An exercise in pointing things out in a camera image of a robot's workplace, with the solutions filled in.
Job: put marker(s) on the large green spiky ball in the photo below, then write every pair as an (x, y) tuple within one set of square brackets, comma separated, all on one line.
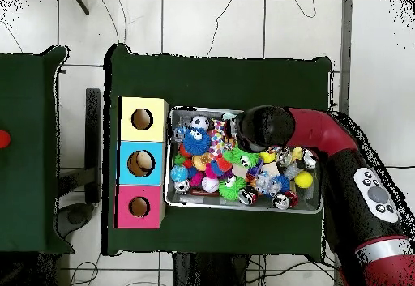
[(235, 156)]

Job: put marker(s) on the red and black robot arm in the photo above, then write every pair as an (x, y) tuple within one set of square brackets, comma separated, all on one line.
[(317, 130)]

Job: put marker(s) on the wooden box with three holes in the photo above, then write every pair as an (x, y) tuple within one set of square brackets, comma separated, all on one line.
[(126, 130)]

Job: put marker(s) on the blue spiky ball with eyes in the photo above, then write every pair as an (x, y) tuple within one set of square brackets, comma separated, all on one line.
[(197, 143)]

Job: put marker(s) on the colourful polka dot cloth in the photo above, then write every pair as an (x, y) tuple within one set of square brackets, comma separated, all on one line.
[(219, 140)]

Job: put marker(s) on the black and white soccer ball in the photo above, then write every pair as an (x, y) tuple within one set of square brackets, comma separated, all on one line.
[(200, 123)]

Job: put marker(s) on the mint green cloth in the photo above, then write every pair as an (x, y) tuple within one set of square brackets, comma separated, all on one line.
[(228, 116)]

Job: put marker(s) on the blue globe ball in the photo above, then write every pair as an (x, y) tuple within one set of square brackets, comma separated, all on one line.
[(179, 173)]

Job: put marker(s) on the silver metal can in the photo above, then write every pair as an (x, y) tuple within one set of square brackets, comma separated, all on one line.
[(309, 159)]

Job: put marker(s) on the black upright panel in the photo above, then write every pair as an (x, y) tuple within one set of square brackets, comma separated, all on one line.
[(93, 137)]

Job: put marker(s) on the red round object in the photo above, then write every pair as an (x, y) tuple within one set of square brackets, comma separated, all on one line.
[(4, 139)]

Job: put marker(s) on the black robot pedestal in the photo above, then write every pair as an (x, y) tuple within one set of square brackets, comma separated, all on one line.
[(207, 273)]

